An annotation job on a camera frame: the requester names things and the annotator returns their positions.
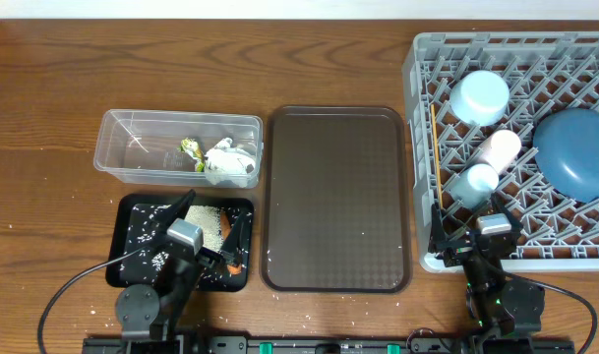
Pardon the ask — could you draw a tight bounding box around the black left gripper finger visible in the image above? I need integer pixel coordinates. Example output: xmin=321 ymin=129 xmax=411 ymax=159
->
xmin=153 ymin=190 xmax=196 ymax=236
xmin=220 ymin=210 xmax=246 ymax=267

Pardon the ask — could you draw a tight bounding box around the orange carrot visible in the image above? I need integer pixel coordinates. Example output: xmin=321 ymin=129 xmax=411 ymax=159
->
xmin=219 ymin=211 xmax=242 ymax=275

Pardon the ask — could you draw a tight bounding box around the white napkin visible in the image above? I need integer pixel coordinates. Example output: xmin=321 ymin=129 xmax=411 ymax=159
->
xmin=204 ymin=138 xmax=256 ymax=188

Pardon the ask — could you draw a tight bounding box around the light blue cup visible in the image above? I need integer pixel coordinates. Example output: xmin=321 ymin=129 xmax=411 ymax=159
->
xmin=449 ymin=163 xmax=500 ymax=210

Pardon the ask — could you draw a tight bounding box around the pink cup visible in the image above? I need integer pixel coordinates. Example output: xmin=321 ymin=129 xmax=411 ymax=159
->
xmin=476 ymin=130 xmax=521 ymax=174

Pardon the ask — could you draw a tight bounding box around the wooden chopstick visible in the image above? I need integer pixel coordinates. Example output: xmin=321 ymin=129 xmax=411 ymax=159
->
xmin=430 ymin=103 xmax=443 ymax=211

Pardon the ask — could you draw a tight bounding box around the light blue bowl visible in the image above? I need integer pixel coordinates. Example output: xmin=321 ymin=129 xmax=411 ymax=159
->
xmin=449 ymin=70 xmax=509 ymax=127

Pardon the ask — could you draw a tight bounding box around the dark blue plate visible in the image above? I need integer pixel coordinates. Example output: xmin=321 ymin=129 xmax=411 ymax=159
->
xmin=533 ymin=108 xmax=599 ymax=203

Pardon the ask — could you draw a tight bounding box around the white rice pile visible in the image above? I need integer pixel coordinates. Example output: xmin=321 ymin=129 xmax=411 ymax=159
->
xmin=185 ymin=206 xmax=223 ymax=252

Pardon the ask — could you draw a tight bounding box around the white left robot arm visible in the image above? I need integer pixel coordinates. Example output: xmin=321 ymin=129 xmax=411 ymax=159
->
xmin=115 ymin=191 xmax=223 ymax=342

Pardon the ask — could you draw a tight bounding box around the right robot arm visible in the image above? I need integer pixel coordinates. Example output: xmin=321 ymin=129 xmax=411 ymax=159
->
xmin=212 ymin=195 xmax=545 ymax=354

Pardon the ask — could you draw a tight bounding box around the grey dishwasher rack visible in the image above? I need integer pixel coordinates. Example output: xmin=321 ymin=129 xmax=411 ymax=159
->
xmin=402 ymin=31 xmax=599 ymax=273

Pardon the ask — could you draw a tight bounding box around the black plastic tray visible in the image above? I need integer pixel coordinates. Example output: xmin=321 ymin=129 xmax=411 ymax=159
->
xmin=105 ymin=194 xmax=254 ymax=292

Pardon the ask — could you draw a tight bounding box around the green food wrapper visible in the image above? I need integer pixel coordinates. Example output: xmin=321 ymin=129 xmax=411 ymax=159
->
xmin=180 ymin=138 xmax=205 ymax=172

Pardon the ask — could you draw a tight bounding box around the clear plastic bin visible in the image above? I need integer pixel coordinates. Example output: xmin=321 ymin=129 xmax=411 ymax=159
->
xmin=93 ymin=109 xmax=264 ymax=189

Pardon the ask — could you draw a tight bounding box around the brown plastic tray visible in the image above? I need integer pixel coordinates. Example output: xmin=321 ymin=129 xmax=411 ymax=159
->
xmin=261 ymin=105 xmax=412 ymax=294

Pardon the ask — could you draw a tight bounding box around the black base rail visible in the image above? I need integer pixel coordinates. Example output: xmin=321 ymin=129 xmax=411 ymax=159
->
xmin=82 ymin=335 xmax=575 ymax=354

